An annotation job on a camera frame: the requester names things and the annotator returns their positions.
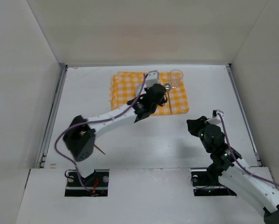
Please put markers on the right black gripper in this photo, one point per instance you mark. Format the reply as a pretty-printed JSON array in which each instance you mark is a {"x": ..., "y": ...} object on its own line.
[{"x": 198, "y": 123}]

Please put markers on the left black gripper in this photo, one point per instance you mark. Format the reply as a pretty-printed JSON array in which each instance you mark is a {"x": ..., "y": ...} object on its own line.
[{"x": 158, "y": 91}]

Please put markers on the silver spoon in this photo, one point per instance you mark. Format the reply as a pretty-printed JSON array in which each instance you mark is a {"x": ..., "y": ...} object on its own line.
[{"x": 168, "y": 88}]

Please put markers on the clear drinking glass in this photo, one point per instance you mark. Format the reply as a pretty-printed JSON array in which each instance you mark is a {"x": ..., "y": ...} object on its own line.
[{"x": 176, "y": 77}]

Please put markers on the yellow white checkered cloth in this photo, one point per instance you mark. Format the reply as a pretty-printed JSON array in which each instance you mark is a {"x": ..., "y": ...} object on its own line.
[{"x": 124, "y": 85}]

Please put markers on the white ceramic plate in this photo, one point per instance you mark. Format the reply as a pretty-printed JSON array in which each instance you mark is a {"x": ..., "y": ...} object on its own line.
[{"x": 140, "y": 89}]

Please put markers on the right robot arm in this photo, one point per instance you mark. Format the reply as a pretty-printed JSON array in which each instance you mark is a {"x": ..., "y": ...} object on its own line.
[{"x": 229, "y": 169}]

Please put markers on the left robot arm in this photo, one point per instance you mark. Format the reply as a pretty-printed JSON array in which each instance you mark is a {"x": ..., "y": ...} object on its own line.
[{"x": 80, "y": 137}]

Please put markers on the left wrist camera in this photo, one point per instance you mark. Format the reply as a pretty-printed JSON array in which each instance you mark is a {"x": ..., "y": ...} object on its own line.
[{"x": 152, "y": 78}]

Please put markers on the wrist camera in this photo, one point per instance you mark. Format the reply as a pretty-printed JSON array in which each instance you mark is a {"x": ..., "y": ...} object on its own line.
[
  {"x": 216, "y": 117},
  {"x": 152, "y": 78}
]

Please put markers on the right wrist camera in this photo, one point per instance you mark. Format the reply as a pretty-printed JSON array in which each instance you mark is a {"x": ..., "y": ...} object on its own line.
[{"x": 216, "y": 117}]

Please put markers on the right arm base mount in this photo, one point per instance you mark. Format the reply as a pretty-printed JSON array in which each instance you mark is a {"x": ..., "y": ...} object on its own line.
[{"x": 205, "y": 182}]

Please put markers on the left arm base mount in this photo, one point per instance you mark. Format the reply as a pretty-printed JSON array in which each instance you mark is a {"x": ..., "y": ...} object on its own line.
[{"x": 96, "y": 184}]

